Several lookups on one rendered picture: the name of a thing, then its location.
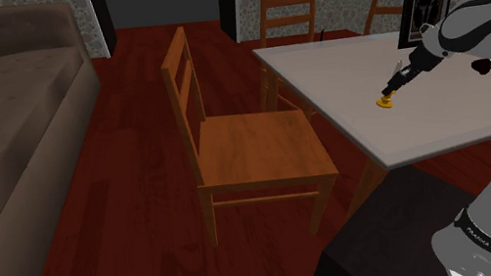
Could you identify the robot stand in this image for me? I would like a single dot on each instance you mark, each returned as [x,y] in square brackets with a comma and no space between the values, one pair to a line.
[385,243]

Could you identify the brown sofa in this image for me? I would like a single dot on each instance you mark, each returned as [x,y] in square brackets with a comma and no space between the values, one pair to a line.
[19,106]

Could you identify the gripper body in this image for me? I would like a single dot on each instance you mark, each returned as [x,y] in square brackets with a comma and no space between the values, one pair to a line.
[422,62]

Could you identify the black picture frame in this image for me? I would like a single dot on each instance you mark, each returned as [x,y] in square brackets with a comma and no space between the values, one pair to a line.
[404,14]

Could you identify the grey table with wooden legs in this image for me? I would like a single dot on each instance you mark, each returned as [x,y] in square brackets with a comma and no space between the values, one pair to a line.
[340,90]

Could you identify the dark doorway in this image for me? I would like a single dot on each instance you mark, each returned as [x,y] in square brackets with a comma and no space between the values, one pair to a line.
[159,0]

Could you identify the small yellow round object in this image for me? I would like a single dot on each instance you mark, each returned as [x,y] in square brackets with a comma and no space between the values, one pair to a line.
[384,103]

